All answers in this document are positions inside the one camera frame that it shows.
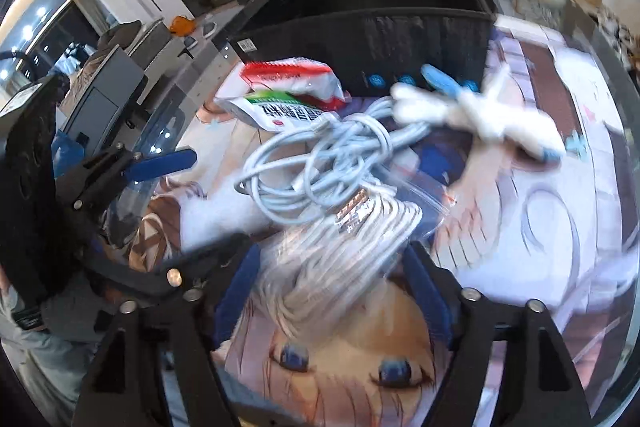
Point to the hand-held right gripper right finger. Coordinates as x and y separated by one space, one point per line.
425 292

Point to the white blue plush toy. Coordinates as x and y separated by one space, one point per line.
450 107

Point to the grey chair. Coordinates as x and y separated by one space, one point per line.
100 102

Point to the black storage box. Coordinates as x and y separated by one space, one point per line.
350 32

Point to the red white packet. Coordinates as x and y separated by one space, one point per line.
295 77

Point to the grey slipper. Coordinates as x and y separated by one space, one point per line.
189 43
209 28

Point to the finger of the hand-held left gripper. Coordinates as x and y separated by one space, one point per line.
200 262
160 164

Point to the orange bag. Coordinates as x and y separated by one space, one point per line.
181 24

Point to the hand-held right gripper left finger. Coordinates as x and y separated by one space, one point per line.
235 297

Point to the green white pouch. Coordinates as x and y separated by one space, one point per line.
280 117

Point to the dark cloth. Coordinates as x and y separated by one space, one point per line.
122 32

